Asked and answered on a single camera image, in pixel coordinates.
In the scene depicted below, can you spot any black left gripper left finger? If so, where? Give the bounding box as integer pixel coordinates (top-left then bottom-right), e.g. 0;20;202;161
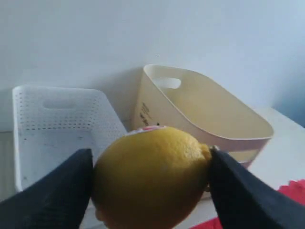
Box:
0;149;93;229

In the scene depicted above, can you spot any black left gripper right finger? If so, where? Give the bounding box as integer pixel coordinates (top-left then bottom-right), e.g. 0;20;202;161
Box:
208;146;305;229

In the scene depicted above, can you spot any yellow lemon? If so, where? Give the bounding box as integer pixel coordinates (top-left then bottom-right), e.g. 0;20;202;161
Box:
91;125;211;229

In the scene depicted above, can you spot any red scalloped table cloth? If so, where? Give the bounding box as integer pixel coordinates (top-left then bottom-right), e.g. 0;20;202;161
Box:
192;179;305;229

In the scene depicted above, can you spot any white perforated plastic basket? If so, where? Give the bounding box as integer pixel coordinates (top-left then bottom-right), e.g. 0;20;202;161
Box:
12;85;126;191

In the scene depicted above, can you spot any cream plastic bin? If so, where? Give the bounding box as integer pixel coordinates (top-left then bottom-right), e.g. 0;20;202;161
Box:
132;64;274;167

